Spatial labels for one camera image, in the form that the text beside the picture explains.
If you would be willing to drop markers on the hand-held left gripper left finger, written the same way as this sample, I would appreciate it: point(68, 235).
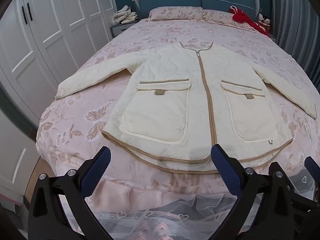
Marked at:
point(98, 170)

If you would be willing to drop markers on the grey nightstand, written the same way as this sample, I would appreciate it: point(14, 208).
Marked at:
point(120, 31)

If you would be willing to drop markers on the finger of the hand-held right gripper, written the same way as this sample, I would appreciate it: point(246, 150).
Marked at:
point(306, 202)
point(312, 164)

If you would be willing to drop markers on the pink floral pillow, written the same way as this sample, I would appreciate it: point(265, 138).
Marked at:
point(175, 13)
point(220, 17)

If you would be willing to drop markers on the white wardrobe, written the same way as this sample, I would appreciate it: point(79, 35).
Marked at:
point(50, 30)

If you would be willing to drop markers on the red garment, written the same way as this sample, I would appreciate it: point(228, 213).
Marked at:
point(246, 17)

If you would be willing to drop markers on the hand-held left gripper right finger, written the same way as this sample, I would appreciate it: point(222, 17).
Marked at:
point(225, 170)

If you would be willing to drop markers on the small plush dolls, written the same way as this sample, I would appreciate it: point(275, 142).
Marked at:
point(264, 22)

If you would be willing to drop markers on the pile of beige cloth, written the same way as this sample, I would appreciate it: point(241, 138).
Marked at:
point(125, 16)

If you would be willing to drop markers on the pink butterfly bedspread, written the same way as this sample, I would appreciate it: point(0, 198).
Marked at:
point(100, 120)

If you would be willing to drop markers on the cream quilted jacket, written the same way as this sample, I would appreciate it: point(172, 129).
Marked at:
point(162, 85)

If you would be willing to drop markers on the grey curtain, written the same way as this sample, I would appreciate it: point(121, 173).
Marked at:
point(295, 17)

